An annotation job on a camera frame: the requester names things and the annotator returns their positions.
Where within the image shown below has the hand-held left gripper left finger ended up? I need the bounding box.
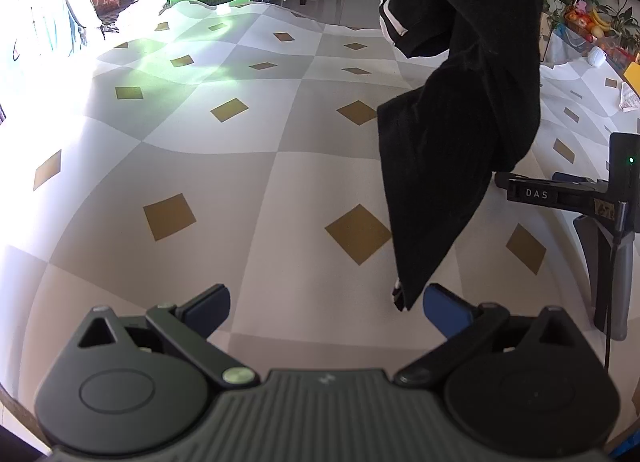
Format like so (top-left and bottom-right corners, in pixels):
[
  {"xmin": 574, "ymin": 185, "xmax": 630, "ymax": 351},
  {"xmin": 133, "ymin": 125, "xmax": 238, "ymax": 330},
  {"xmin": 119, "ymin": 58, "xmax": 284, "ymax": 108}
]
[{"xmin": 75, "ymin": 284, "xmax": 261, "ymax": 389}]

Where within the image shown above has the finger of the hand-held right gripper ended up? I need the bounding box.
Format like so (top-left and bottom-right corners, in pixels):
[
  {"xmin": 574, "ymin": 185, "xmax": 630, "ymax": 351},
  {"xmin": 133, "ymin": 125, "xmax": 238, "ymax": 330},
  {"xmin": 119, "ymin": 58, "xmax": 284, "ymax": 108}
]
[
  {"xmin": 494, "ymin": 172, "xmax": 531, "ymax": 189},
  {"xmin": 552, "ymin": 172, "xmax": 609, "ymax": 185}
]

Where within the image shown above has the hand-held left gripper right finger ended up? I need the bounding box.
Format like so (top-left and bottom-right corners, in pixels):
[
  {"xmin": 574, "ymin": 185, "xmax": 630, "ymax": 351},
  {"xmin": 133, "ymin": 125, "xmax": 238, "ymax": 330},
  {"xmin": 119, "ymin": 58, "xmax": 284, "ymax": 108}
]
[{"xmin": 397, "ymin": 284, "xmax": 591, "ymax": 388}]

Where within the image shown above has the black cloth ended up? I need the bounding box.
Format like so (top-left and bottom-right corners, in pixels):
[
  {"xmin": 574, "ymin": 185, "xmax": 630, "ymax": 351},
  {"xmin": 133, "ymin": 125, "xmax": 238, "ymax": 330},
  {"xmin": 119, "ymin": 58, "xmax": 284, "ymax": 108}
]
[{"xmin": 350, "ymin": 0, "xmax": 551, "ymax": 313}]

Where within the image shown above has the folded paper leaflet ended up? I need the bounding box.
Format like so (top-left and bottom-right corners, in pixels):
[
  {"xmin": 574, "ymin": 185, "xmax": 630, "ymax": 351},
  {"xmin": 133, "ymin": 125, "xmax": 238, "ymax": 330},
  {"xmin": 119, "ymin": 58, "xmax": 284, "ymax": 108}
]
[{"xmin": 618, "ymin": 82, "xmax": 640, "ymax": 113}]

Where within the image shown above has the grey white diamond tablecloth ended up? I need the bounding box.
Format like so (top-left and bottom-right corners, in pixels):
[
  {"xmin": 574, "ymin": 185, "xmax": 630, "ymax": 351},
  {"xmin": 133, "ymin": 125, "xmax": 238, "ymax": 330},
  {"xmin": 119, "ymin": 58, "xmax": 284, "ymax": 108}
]
[{"xmin": 0, "ymin": 0, "xmax": 640, "ymax": 423}]

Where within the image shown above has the pile of fruit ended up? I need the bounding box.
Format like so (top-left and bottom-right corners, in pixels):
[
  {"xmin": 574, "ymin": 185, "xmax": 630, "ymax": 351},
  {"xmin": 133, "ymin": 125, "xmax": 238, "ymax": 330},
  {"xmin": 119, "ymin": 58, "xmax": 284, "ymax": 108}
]
[{"xmin": 564, "ymin": 0, "xmax": 617, "ymax": 40}]

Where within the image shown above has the light blue garment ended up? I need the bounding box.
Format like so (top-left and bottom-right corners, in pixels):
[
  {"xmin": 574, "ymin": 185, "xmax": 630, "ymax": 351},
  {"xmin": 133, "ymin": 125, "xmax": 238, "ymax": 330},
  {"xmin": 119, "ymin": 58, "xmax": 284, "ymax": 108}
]
[{"xmin": 0, "ymin": 0, "xmax": 103, "ymax": 72}]

